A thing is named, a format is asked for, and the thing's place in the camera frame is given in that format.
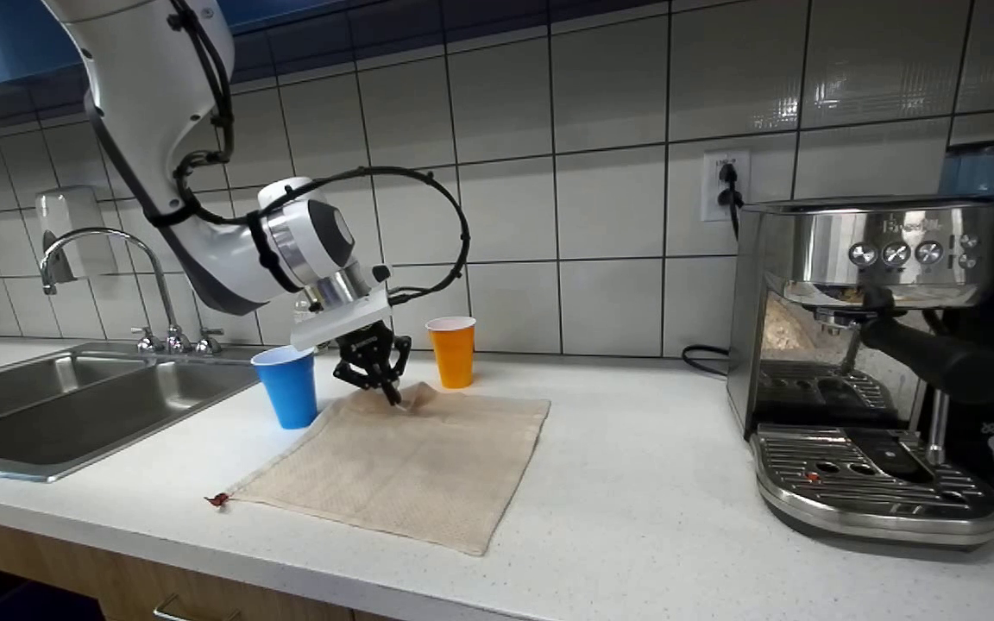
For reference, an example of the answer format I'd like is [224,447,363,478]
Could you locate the stainless steel espresso machine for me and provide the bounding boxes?
[725,192,994,552]

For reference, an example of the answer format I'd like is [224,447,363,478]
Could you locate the wooden base cabinet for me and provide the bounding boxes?
[0,511,398,621]

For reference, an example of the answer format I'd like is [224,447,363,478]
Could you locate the blue upper cabinet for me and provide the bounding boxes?
[0,0,684,108]

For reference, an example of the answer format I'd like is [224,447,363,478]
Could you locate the blue plastic cup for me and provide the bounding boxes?
[248,341,325,431]

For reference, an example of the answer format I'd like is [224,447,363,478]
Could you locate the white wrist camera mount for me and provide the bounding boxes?
[287,286,398,354]

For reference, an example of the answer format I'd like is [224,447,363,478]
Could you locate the white wall soap dispenser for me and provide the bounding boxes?
[31,186,122,286]

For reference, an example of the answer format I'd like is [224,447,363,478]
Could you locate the black power cable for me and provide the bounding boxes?
[678,158,750,377]

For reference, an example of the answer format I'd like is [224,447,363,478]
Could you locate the beige cloth towel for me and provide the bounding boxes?
[203,378,555,559]

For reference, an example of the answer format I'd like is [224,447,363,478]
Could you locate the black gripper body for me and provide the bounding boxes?
[332,322,415,390]

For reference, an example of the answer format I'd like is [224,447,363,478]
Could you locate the chrome faucet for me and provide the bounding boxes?
[34,225,226,357]

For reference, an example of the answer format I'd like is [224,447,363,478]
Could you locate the stainless steel sink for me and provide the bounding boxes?
[0,341,264,483]

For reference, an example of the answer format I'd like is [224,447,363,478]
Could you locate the white wall outlet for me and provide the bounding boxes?
[697,147,752,225]

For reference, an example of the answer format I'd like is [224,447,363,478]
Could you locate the orange plastic cup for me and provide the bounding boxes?
[423,315,479,392]

